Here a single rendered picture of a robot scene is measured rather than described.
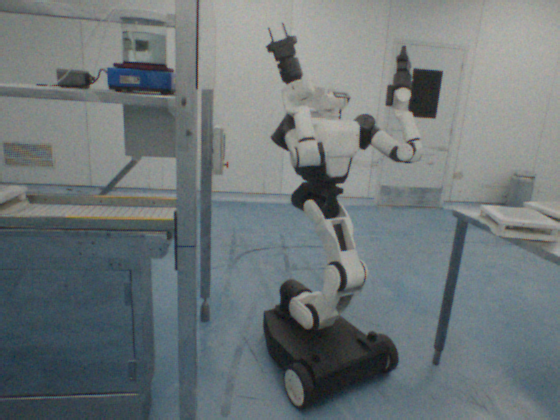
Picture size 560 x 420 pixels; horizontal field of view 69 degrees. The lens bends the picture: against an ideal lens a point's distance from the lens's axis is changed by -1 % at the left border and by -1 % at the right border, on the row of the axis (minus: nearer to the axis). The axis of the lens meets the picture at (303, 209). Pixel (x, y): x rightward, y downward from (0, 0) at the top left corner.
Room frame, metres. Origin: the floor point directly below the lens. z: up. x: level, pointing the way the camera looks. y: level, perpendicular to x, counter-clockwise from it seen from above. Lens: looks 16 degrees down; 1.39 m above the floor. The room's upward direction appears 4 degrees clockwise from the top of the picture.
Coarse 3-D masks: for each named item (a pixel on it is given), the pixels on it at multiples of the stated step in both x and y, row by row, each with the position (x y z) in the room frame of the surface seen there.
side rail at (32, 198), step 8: (32, 200) 1.48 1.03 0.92; (40, 200) 1.49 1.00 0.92; (48, 200) 1.49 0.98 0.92; (56, 200) 1.50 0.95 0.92; (64, 200) 1.50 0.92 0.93; (72, 200) 1.51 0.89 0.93; (80, 200) 1.51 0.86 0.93; (88, 200) 1.52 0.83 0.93; (96, 200) 1.52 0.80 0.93; (104, 200) 1.53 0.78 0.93; (112, 200) 1.53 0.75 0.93; (120, 200) 1.54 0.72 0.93; (128, 200) 1.54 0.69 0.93; (136, 200) 1.55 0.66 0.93; (144, 200) 1.55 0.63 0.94; (152, 200) 1.56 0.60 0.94; (160, 200) 1.57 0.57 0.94; (168, 200) 1.57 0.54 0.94
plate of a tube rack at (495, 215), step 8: (480, 208) 1.82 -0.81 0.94; (488, 208) 1.77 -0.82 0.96; (496, 216) 1.64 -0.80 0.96; (544, 216) 1.70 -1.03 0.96; (504, 224) 1.59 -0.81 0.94; (512, 224) 1.58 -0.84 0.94; (520, 224) 1.58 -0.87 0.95; (528, 224) 1.58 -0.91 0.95; (536, 224) 1.58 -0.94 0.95; (544, 224) 1.58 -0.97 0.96; (552, 224) 1.58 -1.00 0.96
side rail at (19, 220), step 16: (0, 224) 1.22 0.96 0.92; (16, 224) 1.23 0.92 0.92; (32, 224) 1.24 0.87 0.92; (48, 224) 1.24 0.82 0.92; (64, 224) 1.25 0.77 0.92; (80, 224) 1.26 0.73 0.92; (96, 224) 1.27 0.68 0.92; (112, 224) 1.28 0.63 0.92; (128, 224) 1.29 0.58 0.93; (144, 224) 1.30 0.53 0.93; (160, 224) 1.31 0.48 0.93
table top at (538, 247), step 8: (456, 208) 2.00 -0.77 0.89; (464, 208) 2.02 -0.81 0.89; (472, 208) 2.03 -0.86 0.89; (456, 216) 1.97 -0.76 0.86; (464, 216) 1.92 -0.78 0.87; (472, 216) 1.88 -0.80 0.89; (472, 224) 1.85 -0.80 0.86; (480, 224) 1.81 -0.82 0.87; (512, 240) 1.62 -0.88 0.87; (520, 240) 1.58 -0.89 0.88; (528, 240) 1.57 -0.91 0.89; (536, 240) 1.58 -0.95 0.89; (528, 248) 1.54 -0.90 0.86; (536, 248) 1.50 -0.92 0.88; (544, 248) 1.48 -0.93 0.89; (552, 248) 1.49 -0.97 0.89; (544, 256) 1.46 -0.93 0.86; (552, 256) 1.43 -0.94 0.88
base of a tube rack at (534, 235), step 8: (480, 216) 1.80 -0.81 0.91; (488, 216) 1.80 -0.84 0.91; (488, 224) 1.70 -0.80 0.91; (496, 224) 1.68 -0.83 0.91; (496, 232) 1.60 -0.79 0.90; (504, 232) 1.59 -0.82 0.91; (512, 232) 1.59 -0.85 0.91; (520, 232) 1.59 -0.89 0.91; (528, 232) 1.60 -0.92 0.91; (536, 232) 1.60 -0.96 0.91; (544, 232) 1.61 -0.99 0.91; (544, 240) 1.58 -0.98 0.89; (552, 240) 1.57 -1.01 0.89
